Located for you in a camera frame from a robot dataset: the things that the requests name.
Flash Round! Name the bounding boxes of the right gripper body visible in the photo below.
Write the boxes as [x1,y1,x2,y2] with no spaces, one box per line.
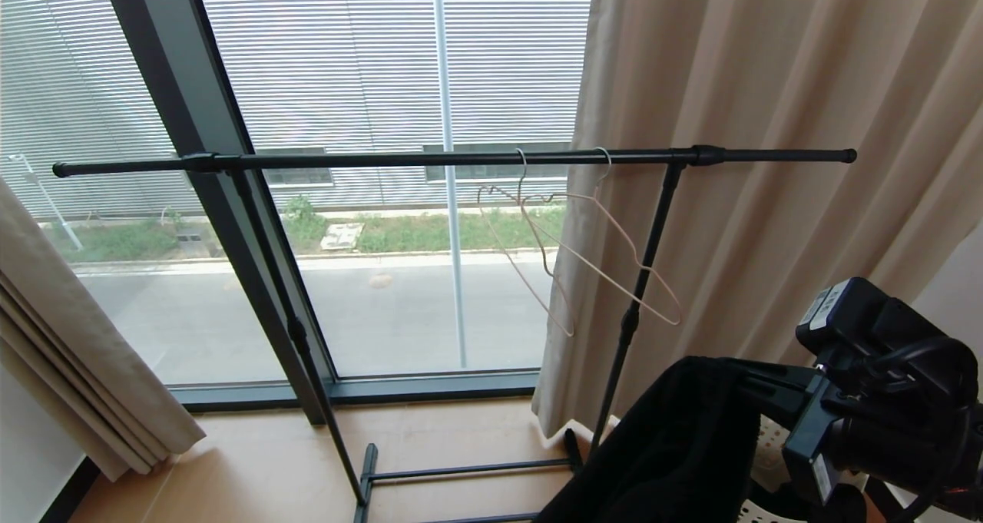
[781,369,983,508]

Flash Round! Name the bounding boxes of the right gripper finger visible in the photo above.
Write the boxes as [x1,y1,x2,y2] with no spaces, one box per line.
[740,379,809,432]
[728,359,819,395]

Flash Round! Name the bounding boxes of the black shorts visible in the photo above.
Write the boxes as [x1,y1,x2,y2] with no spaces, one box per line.
[535,355,770,523]

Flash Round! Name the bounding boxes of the pink clothes hanger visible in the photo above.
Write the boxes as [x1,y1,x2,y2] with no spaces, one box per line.
[529,146,683,327]
[475,147,578,339]

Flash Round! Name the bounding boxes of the white laundry basket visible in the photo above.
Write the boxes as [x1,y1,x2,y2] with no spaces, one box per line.
[740,414,870,523]

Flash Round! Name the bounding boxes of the black clothes rack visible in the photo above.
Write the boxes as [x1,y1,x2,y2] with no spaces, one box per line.
[51,144,859,523]

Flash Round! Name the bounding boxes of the beige curtain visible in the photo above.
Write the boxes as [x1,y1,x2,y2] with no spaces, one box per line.
[531,0,983,441]
[0,177,207,482]

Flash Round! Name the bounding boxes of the window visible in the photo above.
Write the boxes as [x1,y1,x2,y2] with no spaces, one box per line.
[0,0,597,413]

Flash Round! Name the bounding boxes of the black cable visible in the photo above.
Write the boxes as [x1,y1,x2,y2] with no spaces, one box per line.
[860,336,983,523]

